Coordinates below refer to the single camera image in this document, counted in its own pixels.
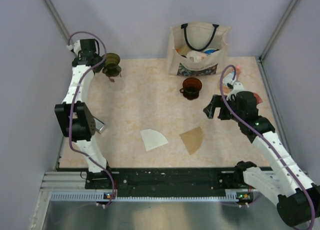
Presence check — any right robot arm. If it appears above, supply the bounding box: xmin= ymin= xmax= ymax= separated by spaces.
xmin=203 ymin=91 xmax=320 ymax=229

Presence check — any clear glass coffee server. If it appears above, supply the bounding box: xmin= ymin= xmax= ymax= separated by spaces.
xmin=109 ymin=75 xmax=126 ymax=92

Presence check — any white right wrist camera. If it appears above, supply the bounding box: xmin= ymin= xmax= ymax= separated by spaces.
xmin=226 ymin=81 xmax=245 ymax=100

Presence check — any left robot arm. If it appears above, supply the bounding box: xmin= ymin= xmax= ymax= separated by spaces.
xmin=54 ymin=39 xmax=114 ymax=188

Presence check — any brown coffee dripper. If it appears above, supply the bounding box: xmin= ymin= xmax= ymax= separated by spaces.
xmin=179 ymin=77 xmax=203 ymax=100

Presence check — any silver rectangular box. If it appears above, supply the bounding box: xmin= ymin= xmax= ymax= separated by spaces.
xmin=94 ymin=118 xmax=106 ymax=134

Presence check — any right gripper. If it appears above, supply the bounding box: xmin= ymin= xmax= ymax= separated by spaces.
xmin=203 ymin=95 xmax=244 ymax=123

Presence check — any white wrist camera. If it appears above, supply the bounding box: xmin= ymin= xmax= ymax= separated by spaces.
xmin=66 ymin=40 xmax=82 ymax=56
xmin=226 ymin=81 xmax=245 ymax=100

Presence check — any dark carafe with red lid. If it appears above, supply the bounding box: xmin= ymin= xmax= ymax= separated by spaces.
xmin=253 ymin=93 xmax=263 ymax=105

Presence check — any white paper coffee filter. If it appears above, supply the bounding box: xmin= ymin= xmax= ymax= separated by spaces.
xmin=140 ymin=129 xmax=168 ymax=151

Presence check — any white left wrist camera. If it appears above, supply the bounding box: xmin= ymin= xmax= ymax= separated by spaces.
xmin=66 ymin=40 xmax=82 ymax=56

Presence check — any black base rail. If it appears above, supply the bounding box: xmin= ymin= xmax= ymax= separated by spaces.
xmin=83 ymin=166 xmax=253 ymax=197

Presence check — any olive green coffee dripper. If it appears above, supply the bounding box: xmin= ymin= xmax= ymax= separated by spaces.
xmin=102 ymin=53 xmax=122 ymax=78

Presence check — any beige canvas tote bag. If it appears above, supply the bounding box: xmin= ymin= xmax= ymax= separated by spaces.
xmin=166 ymin=22 xmax=231 ymax=77

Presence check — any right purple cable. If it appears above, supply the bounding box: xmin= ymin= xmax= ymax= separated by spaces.
xmin=219 ymin=65 xmax=316 ymax=225

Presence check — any pink lotion bottle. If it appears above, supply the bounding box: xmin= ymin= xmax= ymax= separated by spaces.
xmin=222 ymin=65 xmax=242 ymax=95

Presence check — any brown paper coffee filter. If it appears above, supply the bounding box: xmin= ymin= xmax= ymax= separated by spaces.
xmin=179 ymin=127 xmax=204 ymax=155

